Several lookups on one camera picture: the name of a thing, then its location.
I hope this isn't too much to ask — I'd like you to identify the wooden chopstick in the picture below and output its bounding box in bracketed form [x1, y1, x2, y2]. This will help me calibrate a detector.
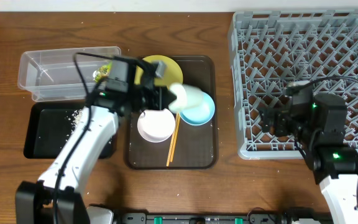
[170, 113, 181, 163]
[166, 125, 178, 167]

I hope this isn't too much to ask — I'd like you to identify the pile of rice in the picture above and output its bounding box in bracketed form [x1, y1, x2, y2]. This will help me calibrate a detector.
[71, 110, 82, 129]

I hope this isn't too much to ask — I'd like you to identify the pink bowl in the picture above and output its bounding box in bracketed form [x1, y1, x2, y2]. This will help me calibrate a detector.
[137, 109, 176, 143]

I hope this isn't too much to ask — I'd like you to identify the green orange snack wrapper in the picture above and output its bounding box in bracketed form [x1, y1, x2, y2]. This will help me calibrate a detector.
[93, 63, 112, 83]

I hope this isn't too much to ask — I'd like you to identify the yellow plate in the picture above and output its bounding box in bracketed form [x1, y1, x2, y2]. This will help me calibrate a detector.
[142, 55, 183, 88]

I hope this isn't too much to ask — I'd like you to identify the dark brown serving tray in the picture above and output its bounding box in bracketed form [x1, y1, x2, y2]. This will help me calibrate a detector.
[124, 55, 218, 170]

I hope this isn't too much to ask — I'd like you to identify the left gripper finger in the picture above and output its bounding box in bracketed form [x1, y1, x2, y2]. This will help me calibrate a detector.
[159, 98, 175, 110]
[160, 86, 177, 101]

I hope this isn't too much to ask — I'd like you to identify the white green cup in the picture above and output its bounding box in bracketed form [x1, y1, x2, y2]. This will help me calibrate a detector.
[168, 83, 203, 113]

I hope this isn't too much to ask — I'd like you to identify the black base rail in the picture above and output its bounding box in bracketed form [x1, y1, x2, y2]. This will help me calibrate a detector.
[119, 212, 332, 224]

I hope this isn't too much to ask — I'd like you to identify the black waste tray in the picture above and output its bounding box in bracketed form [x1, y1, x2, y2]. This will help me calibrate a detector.
[23, 102, 117, 160]

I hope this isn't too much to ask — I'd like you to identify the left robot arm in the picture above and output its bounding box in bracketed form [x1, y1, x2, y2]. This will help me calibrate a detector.
[15, 56, 176, 223]

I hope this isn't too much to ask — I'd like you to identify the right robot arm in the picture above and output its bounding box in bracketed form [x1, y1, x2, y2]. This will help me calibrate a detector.
[259, 93, 358, 223]

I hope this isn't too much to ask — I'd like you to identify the clear plastic bin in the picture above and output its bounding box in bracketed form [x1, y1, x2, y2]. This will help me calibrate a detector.
[17, 46, 121, 102]

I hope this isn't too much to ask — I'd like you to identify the grey dishwasher rack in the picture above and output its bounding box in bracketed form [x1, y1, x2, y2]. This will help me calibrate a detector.
[228, 9, 358, 159]

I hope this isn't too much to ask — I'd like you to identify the blue bowl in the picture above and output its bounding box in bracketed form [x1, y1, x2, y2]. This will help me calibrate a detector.
[180, 93, 216, 126]

